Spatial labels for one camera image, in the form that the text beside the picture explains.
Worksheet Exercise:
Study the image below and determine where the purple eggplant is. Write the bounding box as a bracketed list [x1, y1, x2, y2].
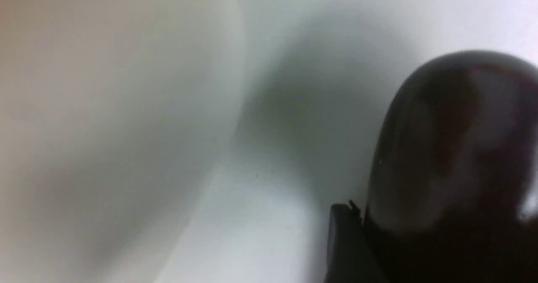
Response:
[364, 50, 538, 283]

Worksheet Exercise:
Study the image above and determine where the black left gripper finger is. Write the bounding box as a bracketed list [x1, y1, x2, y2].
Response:
[324, 200, 387, 283]

